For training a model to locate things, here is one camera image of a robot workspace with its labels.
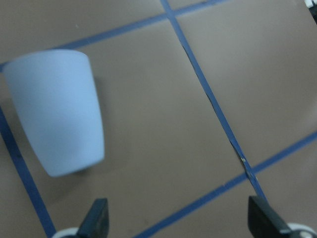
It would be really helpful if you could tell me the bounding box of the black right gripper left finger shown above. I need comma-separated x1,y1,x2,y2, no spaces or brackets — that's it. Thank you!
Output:
51,198,110,238

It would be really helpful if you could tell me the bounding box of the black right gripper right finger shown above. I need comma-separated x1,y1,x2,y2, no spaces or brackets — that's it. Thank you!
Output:
248,195,317,238

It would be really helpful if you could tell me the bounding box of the light blue plastic cup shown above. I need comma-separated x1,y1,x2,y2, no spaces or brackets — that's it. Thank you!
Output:
3,49,105,177

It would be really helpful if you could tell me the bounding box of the white black object at edge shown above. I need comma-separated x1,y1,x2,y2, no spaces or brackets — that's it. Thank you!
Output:
304,0,317,23

